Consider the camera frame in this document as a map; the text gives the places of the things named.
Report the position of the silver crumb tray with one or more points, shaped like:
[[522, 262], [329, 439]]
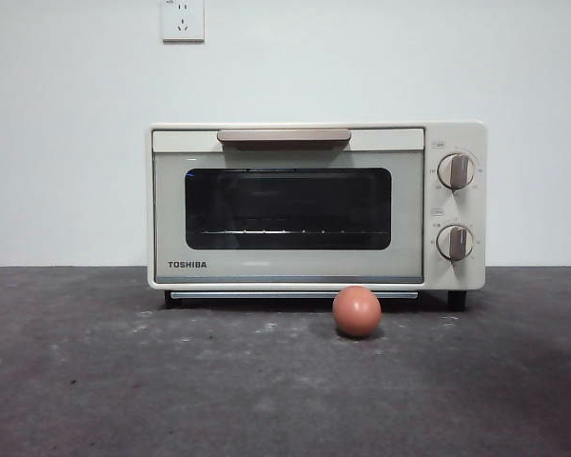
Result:
[[266, 295]]

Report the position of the cream timer knob, beige grip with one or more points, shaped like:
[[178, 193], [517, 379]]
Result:
[[455, 243]]

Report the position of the cream temperature knob, beige grip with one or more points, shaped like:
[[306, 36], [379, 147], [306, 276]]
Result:
[[457, 171]]

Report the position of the cream Toshiba toaster oven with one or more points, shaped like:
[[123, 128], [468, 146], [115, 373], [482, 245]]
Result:
[[478, 209]]

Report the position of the white wall socket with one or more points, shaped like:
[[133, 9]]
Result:
[[183, 21]]

